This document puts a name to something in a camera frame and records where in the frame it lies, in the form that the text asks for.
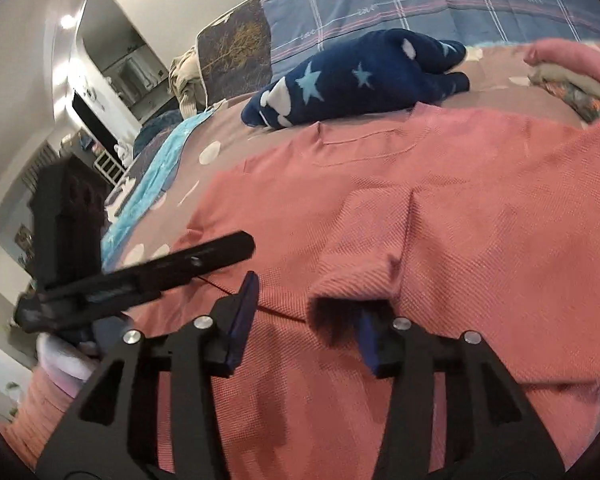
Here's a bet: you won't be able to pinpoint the grey folded garment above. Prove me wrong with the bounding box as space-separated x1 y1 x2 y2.
529 66 600 107

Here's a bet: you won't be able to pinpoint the beige crumpled clothes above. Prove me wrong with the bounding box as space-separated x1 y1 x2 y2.
168 47 207 117

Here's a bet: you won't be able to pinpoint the blue plaid pillow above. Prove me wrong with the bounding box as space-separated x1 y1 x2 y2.
262 0 600 82

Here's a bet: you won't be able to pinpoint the white shelf rack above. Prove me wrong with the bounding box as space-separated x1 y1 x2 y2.
93 151 124 187

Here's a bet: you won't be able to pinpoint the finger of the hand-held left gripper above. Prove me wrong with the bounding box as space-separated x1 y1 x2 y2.
101 231 257 307

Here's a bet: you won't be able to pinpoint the teal blanket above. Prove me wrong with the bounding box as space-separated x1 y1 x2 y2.
100 109 217 272

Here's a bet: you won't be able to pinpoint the stack of folded clothes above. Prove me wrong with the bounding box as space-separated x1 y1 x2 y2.
524 39 600 92

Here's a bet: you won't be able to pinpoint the person's left hand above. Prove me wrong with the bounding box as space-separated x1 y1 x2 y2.
36 332 99 394

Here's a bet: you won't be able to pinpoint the dark blue blanket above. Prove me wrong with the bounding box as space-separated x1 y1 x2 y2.
132 110 183 161

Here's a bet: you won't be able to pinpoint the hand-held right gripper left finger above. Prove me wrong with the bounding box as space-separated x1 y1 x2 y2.
35 271 261 480

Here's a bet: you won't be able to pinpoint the mauve dotted deer bedsheet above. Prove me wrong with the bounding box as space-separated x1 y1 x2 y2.
100 40 591 273

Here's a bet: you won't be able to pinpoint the tree print pillow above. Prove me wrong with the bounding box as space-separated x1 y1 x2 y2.
196 0 274 109

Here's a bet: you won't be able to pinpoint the pink knit shirt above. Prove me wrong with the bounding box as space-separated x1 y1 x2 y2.
5 100 600 480

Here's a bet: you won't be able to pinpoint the floral folded garment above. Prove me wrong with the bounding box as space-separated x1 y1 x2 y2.
555 82 600 124

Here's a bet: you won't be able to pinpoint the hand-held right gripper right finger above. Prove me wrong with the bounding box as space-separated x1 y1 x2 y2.
357 309 566 480

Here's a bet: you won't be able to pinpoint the navy star print garment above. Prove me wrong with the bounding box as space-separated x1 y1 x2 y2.
241 30 471 129

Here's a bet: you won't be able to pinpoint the black wall screen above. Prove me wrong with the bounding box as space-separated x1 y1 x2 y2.
71 89 142 147

